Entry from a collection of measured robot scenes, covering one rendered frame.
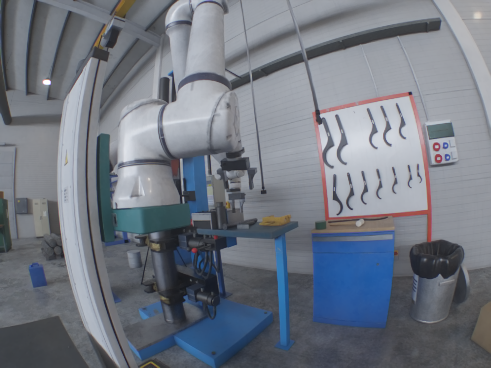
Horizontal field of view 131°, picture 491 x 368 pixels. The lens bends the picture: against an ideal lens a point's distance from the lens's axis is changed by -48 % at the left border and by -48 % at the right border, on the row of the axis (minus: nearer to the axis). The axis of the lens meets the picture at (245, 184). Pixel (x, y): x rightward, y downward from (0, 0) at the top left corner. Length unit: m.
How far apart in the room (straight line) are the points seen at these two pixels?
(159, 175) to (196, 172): 1.61
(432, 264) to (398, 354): 0.74
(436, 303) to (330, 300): 0.99
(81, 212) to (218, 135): 0.40
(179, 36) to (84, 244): 0.80
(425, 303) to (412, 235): 1.17
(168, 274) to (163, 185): 1.49
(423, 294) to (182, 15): 2.44
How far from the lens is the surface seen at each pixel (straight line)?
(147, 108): 0.58
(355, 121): 3.03
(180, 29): 0.94
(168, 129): 0.51
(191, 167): 2.14
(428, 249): 2.35
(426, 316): 2.23
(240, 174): 1.44
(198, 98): 0.51
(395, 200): 2.92
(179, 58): 0.90
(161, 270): 1.96
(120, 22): 3.42
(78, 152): 0.61
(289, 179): 3.24
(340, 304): 2.08
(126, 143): 0.56
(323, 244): 1.89
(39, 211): 11.76
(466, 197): 3.18
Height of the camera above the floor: 1.30
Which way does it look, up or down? 3 degrees up
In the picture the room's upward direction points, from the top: 5 degrees counter-clockwise
